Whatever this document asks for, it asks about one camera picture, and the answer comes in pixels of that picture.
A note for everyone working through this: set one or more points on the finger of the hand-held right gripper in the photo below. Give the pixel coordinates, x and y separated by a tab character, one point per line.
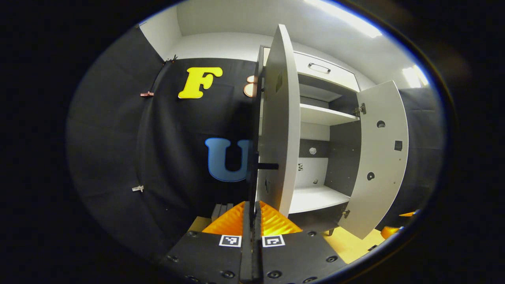
390	232
408	214

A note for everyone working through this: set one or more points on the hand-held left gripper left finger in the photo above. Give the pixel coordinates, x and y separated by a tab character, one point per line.
245	260

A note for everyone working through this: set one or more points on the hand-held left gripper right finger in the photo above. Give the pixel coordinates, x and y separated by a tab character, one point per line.
257	264

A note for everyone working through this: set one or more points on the beige cabinet door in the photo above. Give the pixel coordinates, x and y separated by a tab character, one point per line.
280	118
382	157

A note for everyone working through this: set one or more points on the beige double-door shoe cabinet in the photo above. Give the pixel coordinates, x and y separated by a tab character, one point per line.
343	157

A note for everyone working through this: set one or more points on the metal door hinge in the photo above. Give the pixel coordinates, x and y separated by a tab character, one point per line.
346	213
360	109

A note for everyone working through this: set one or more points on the dark cabinet foot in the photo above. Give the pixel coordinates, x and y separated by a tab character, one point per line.
330	232

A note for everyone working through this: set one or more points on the white cabinet shelf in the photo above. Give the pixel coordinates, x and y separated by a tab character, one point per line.
325	114
315	199

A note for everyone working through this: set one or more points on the beige cabinet top drawer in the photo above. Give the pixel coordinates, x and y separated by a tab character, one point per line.
339	77

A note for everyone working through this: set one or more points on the black backdrop cloth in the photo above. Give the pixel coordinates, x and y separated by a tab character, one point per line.
422	157
118	150

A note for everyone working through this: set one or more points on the white clip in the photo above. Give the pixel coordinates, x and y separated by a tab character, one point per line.
137	188

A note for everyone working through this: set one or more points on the short ceiling light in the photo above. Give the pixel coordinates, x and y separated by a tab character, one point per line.
414	75

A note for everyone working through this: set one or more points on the red clip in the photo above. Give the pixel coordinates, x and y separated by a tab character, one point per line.
146	94

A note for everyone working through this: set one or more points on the black clip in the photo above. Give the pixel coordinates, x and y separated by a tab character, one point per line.
170	60

